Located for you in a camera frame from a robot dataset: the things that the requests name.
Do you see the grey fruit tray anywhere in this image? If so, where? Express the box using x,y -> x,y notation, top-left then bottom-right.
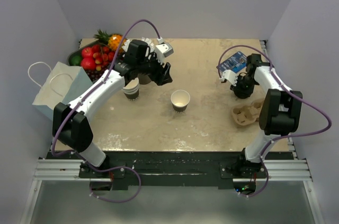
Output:
68,41 -> 115,66

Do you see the blue card package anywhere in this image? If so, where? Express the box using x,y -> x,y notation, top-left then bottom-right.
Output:
216,51 -> 247,73

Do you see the red apple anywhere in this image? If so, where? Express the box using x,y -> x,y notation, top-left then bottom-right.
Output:
81,47 -> 93,59
81,57 -> 96,70

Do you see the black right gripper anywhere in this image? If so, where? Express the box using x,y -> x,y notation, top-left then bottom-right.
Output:
230,75 -> 257,98

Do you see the light blue paper bag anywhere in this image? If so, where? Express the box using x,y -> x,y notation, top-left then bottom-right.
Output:
28,61 -> 93,120

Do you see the dark purple grape bunch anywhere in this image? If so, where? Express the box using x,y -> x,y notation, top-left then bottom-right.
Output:
85,52 -> 115,82

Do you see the stack of paper cups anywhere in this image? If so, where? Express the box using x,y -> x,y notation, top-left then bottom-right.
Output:
122,78 -> 139,101

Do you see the cardboard cup carrier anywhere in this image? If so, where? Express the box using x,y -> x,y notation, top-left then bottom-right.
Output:
230,98 -> 264,126

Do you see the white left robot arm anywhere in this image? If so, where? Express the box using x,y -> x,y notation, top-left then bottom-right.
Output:
52,39 -> 173,177

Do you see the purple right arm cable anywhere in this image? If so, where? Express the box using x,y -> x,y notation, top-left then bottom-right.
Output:
217,46 -> 332,198

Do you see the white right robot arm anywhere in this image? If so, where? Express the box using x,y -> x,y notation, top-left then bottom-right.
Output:
230,53 -> 303,178

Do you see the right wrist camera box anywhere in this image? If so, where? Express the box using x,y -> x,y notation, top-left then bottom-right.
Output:
219,70 -> 240,86

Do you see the green lime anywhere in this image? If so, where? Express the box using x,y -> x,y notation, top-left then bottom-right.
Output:
70,56 -> 82,66

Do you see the pineapple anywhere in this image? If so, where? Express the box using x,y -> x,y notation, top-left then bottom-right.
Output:
94,29 -> 122,51

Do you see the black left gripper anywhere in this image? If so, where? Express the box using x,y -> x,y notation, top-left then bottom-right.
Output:
137,51 -> 173,85

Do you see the white paper coffee cup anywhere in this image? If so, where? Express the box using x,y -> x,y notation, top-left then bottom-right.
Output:
170,89 -> 191,113

